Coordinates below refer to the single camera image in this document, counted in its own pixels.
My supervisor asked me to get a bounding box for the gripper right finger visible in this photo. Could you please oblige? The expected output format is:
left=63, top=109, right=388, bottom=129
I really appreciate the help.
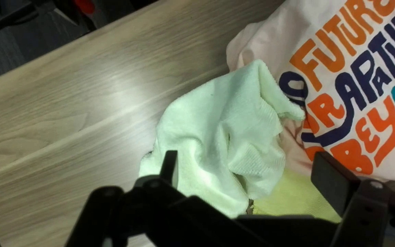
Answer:
left=311, top=151, right=395, bottom=247

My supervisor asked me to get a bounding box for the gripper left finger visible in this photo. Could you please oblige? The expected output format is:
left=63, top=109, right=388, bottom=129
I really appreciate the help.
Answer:
left=65, top=150, right=249, bottom=247

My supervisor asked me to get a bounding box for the yellow cloth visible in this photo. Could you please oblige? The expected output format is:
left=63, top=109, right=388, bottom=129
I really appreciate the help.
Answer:
left=252, top=167, right=342, bottom=223

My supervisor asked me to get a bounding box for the pale green microfibre cloth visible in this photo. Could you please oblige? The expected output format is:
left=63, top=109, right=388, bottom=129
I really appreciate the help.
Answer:
left=139, top=59, right=306, bottom=219

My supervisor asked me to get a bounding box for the white printed t-shirt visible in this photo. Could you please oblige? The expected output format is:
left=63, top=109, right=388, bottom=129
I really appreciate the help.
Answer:
left=226, top=0, right=395, bottom=183

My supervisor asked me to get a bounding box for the black chair base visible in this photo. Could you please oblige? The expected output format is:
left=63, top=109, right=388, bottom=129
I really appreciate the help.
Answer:
left=0, top=0, right=97, bottom=42

